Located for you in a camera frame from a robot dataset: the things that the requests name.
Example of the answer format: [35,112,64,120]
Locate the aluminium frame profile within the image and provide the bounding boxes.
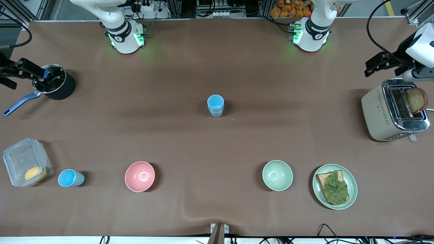
[0,0,57,25]
[402,0,434,25]

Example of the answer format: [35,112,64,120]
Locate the green lettuce leaf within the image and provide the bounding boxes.
[321,170,349,205]

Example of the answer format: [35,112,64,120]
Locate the orange snack bag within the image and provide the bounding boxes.
[270,0,313,18]

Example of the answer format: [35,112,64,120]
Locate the pale green bowl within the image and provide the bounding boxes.
[262,160,294,192]

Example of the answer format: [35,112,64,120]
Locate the black looped cable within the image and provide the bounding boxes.
[317,223,340,244]

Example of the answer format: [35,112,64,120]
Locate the pale green plate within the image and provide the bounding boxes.
[312,164,358,210]

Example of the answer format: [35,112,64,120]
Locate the black pot with blue handle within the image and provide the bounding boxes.
[3,64,76,117]

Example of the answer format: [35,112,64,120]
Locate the beige chrome toaster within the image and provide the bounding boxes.
[361,78,431,142]

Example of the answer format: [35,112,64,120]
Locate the glass pot lid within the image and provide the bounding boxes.
[33,64,67,94]

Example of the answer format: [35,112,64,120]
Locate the toast slice under lettuce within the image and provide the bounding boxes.
[316,170,350,206]

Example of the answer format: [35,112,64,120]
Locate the pink bowl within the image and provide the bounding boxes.
[124,161,156,193]

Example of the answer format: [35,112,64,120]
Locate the brown bread slice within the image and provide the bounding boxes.
[403,87,429,115]

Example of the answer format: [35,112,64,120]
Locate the yellow round food piece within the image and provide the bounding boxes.
[24,166,47,182]

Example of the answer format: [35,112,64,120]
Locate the metal table edge bracket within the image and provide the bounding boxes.
[210,223,230,244]

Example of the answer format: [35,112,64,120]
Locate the white power strip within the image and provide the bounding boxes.
[135,0,171,19]

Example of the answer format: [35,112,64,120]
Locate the clear plastic food container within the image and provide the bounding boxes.
[3,138,54,188]

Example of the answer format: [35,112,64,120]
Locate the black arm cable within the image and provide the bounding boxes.
[0,9,33,48]
[366,0,407,65]

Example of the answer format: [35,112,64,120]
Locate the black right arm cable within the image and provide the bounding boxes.
[0,9,33,48]

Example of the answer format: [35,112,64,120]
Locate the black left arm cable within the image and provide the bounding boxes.
[366,0,407,65]

